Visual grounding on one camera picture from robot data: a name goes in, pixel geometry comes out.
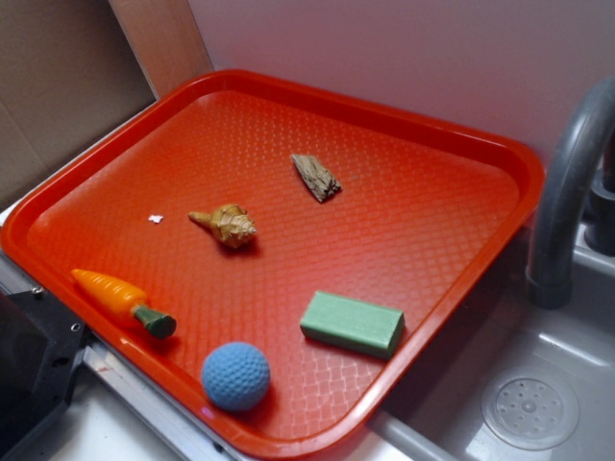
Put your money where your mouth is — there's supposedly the brown wood chip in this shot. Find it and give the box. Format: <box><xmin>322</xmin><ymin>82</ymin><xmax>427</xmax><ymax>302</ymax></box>
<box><xmin>290</xmin><ymin>154</ymin><xmax>342</xmax><ymax>203</ymax></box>

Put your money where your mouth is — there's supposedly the red plastic tray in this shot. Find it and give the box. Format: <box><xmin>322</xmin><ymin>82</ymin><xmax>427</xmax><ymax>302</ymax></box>
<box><xmin>1</xmin><ymin>71</ymin><xmax>544</xmax><ymax>459</ymax></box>

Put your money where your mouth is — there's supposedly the tan conch seashell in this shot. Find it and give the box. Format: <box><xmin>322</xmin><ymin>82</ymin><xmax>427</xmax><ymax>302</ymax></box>
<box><xmin>188</xmin><ymin>204</ymin><xmax>258</xmax><ymax>249</ymax></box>

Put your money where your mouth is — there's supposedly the green rectangular block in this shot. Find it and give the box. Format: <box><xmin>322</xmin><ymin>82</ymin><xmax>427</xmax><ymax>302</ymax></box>
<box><xmin>300</xmin><ymin>292</ymin><xmax>405</xmax><ymax>360</ymax></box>

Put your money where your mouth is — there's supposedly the blue dimpled ball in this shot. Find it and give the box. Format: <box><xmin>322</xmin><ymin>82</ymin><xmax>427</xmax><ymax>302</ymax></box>
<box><xmin>202</xmin><ymin>342</ymin><xmax>271</xmax><ymax>412</ymax></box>

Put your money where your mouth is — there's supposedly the orange toy carrot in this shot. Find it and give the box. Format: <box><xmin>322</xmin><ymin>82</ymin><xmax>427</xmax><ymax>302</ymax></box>
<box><xmin>71</xmin><ymin>269</ymin><xmax>177</xmax><ymax>339</ymax></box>

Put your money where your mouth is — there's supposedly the grey toy sink basin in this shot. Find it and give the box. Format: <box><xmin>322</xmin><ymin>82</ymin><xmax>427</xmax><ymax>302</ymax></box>
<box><xmin>370</xmin><ymin>233</ymin><xmax>614</xmax><ymax>460</ymax></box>

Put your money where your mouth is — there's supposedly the grey sink faucet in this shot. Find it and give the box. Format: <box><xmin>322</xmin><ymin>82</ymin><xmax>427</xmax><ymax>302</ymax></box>
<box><xmin>526</xmin><ymin>77</ymin><xmax>614</xmax><ymax>309</ymax></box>

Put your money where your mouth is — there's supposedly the brown cardboard panel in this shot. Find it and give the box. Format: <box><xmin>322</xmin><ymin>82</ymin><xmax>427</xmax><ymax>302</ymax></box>
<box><xmin>1</xmin><ymin>1</ymin><xmax>154</xmax><ymax>207</ymax></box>

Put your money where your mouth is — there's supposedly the black metal bracket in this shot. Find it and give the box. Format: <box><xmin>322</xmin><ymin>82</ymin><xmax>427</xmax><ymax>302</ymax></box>
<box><xmin>1</xmin><ymin>287</ymin><xmax>89</xmax><ymax>460</ymax></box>

